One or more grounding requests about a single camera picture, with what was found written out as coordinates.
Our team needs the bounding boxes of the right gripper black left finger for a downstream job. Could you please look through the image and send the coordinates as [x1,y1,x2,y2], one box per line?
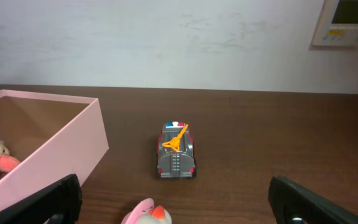
[0,174,83,224]

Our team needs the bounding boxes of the pink cardboard box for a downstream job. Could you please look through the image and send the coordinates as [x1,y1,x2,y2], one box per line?
[0,90,109,211]

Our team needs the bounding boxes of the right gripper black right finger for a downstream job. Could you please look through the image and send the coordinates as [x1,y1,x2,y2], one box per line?
[268,177,358,224]

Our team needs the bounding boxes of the beige wall control panel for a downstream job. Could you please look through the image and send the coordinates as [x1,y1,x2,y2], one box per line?
[311,0,358,47]

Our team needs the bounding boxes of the red grey toy truck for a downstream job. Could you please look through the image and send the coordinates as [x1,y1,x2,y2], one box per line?
[157,121,197,179]

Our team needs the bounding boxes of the white duck toy pink hat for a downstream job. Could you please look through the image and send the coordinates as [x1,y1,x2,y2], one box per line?
[121,198,172,224]

